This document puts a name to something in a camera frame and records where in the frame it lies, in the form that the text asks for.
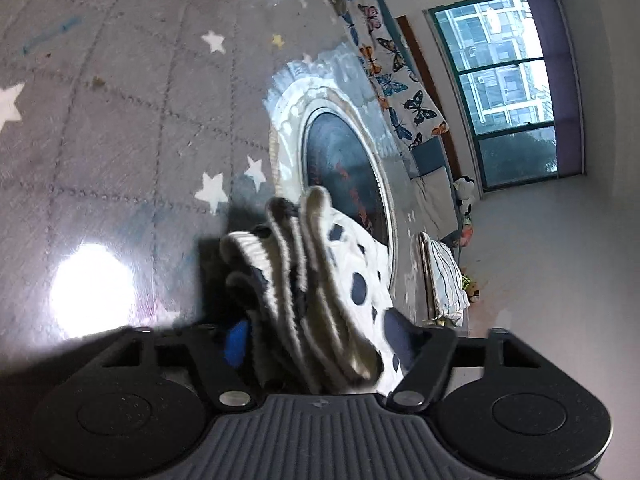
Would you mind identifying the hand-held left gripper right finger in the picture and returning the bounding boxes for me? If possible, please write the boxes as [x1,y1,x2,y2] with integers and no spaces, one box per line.
[382,309,546,413]

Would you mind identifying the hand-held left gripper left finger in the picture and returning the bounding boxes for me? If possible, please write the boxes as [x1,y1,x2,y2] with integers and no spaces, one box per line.
[97,320,253,411]

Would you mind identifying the white navy-dotted pants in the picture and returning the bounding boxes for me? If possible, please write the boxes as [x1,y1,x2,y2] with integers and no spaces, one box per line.
[220,185,416,396]

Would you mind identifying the folded striped garment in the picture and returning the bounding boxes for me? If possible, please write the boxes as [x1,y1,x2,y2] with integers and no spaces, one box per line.
[417,231,471,328]

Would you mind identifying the grey pillow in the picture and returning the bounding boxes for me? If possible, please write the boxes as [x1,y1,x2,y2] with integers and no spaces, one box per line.
[415,165,458,241]

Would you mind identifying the black and white plush toy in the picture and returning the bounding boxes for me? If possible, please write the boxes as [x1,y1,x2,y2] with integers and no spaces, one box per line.
[452,175,478,221]

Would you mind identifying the blue sofa bench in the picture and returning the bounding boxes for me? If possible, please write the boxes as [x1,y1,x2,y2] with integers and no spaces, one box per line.
[320,0,473,256]

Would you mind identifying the round built-in cooktop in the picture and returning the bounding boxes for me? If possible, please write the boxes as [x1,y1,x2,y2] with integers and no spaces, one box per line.
[270,77,401,291]

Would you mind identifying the butterfly print cushion cover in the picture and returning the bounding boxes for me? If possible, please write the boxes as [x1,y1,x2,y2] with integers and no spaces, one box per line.
[340,0,451,151]

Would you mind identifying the green-framed window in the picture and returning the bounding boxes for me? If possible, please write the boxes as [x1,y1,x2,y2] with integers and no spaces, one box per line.
[424,0,586,192]

